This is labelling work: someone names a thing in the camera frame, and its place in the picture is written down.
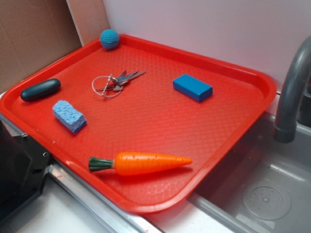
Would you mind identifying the dark oblong case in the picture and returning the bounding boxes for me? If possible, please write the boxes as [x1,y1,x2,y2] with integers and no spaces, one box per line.
[20,79,61,102]

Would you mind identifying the blue rectangular block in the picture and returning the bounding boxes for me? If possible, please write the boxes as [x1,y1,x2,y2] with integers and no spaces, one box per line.
[173,74,213,102]

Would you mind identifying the light blue sponge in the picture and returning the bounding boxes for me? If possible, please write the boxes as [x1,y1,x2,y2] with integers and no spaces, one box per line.
[52,100,87,134]

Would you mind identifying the light wooden board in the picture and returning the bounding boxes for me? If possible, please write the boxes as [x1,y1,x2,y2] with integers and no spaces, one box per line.
[66,0,110,46]

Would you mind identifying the blue crocheted ball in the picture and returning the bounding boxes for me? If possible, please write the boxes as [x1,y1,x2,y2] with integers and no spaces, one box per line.
[100,29,120,50]

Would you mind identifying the brown cardboard panel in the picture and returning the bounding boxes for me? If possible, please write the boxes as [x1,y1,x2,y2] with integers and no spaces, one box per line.
[0,0,81,92]

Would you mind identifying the silver keys on ring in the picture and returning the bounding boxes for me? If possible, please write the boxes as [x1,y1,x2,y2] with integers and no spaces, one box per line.
[92,70,146,98]

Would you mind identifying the grey toy sink basin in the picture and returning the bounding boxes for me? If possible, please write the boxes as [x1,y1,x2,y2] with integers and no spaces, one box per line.
[147,114,311,233]

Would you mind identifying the red plastic tray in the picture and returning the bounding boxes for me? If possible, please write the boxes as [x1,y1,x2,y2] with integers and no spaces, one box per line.
[0,35,276,214]

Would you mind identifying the grey toy faucet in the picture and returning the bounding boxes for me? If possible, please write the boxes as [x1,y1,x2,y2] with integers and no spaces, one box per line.
[274,37,311,143]

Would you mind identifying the orange toy carrot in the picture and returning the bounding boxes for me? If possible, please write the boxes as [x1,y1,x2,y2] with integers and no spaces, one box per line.
[88,152,192,176]

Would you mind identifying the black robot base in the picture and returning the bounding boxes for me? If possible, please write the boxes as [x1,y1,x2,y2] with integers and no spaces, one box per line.
[0,123,52,223]

